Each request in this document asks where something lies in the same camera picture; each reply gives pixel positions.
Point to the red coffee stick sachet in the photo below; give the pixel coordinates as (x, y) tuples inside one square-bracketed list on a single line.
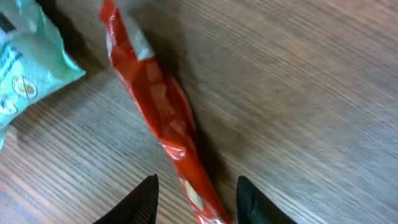
[(165, 108)]

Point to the teal snack packet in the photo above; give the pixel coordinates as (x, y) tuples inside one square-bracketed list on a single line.
[(34, 62)]

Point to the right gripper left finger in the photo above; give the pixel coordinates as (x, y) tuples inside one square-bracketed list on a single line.
[(138, 207)]

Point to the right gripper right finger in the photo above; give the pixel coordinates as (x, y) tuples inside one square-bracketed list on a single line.
[(253, 207)]

